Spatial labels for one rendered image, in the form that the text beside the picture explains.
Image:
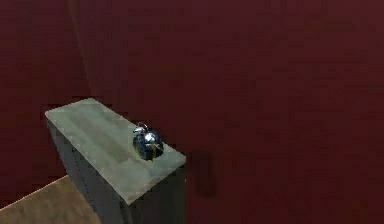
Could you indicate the grey chest of drawers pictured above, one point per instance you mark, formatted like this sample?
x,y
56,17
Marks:
x,y
100,146

